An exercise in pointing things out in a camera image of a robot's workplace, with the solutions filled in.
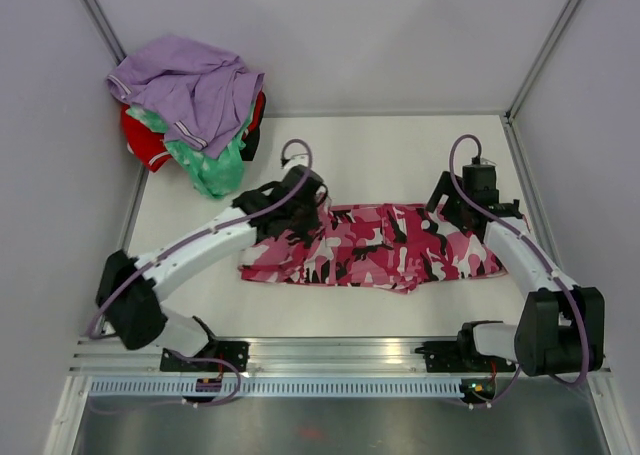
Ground pink camouflage trousers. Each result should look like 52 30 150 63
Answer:
239 203 505 294

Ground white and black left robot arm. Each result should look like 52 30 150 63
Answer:
96 164 326 372

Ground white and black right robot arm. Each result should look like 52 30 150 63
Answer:
426 159 605 380

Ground black garment in pile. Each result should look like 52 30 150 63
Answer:
240 91 266 162

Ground green tie-dye garment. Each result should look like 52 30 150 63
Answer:
127 106 253 199

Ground purple shirt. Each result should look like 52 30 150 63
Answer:
106 35 264 159

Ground red garment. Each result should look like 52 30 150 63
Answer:
120 105 172 173

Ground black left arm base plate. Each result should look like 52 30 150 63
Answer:
160 340 250 373

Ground aluminium front rail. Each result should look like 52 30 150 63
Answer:
68 335 614 376

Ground aluminium left side rail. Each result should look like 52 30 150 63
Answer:
90 167 148 340

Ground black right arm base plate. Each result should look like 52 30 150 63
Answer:
414 340 515 374

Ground aluminium right corner post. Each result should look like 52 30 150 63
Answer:
504 0 584 125

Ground aluminium corner post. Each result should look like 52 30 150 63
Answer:
504 0 584 125
80 0 126 65

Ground white slotted cable duct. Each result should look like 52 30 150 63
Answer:
89 376 462 398

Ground aluminium left corner post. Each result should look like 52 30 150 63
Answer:
80 0 126 65

